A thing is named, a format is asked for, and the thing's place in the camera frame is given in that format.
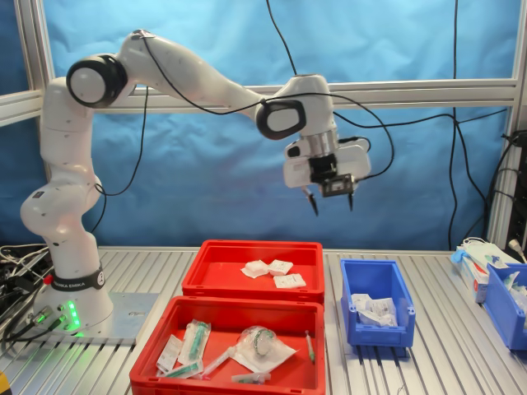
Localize coiled tubing pouch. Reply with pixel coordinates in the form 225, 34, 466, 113
229, 323, 302, 372

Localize black cable tangle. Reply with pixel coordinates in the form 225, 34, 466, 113
0, 263, 44, 308

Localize aluminium frame post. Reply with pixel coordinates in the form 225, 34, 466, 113
487, 0, 527, 252
14, 0, 57, 91

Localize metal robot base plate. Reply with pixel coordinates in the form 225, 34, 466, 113
80, 290, 162, 347

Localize green printed medical pack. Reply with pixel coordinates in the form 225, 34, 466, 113
498, 269, 527, 308

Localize hanging black cable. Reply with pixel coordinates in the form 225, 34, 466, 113
265, 0, 510, 129
446, 0, 460, 250

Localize short aluminium frame beam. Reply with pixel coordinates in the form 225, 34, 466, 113
0, 89, 44, 128

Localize gauze roll in clear wrapper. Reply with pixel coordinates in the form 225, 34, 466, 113
240, 259, 272, 280

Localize green needle pack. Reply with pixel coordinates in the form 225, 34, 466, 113
229, 371, 273, 387

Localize blue bin with medical packs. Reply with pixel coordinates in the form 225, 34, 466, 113
483, 262, 527, 351

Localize blue storage bin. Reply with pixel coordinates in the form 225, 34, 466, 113
339, 258, 416, 347

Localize black camera cable on arm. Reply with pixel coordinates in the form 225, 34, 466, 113
92, 35, 396, 235

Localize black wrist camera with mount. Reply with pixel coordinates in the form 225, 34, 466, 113
309, 154, 355, 198

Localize large green syringe pack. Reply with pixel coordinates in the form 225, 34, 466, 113
182, 319, 212, 366

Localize long aluminium frame beam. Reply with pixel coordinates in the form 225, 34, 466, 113
92, 77, 520, 116

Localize white power plug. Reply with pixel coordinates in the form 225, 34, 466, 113
508, 238, 527, 264

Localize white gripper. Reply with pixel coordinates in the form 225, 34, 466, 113
282, 138, 371, 217

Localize face mask carton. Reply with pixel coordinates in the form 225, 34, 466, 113
455, 257, 491, 304

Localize black equipment rack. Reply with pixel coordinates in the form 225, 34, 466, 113
504, 129, 527, 258

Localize blue backdrop cloth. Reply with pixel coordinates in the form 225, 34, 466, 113
0, 0, 527, 252

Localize small green tipped syringe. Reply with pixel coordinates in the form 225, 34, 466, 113
303, 330, 317, 364

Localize red box with bandages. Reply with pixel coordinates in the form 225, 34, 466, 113
181, 240, 325, 306

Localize blue face masks stack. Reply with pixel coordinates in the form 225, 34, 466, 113
450, 236, 510, 267

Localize black base connector cable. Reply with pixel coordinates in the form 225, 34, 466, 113
0, 306, 54, 345

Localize long thin syringe pack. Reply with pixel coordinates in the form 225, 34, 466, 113
200, 344, 236, 378

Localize flat white label pack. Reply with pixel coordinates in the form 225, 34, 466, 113
155, 333, 184, 369

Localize red box with syringes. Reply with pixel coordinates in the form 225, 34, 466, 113
128, 295, 327, 395

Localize white cable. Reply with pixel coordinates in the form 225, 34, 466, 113
0, 244, 49, 268

